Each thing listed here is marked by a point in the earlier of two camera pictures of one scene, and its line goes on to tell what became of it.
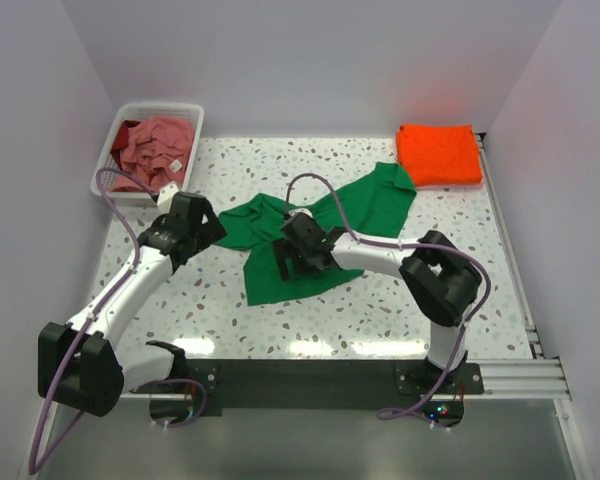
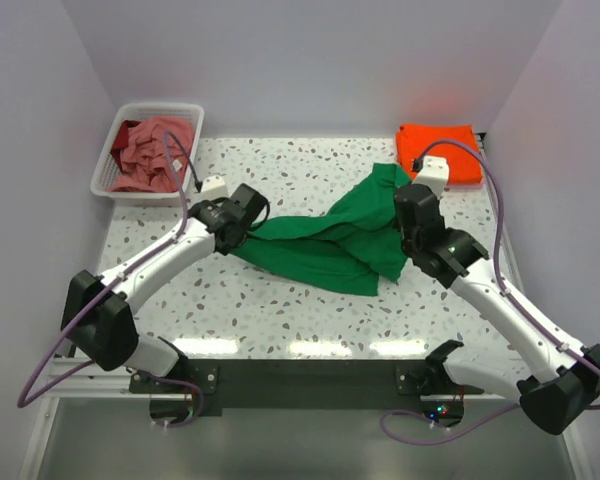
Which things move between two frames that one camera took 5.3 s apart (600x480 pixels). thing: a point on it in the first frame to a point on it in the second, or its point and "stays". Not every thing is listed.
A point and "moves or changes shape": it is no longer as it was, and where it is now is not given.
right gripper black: x=290 y=257 to x=412 y=243
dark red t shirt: x=122 y=139 stays
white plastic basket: x=153 y=142 stays
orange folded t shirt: x=439 y=154 stays
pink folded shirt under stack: x=449 y=186 stays
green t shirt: x=375 y=204 moves or changes shape
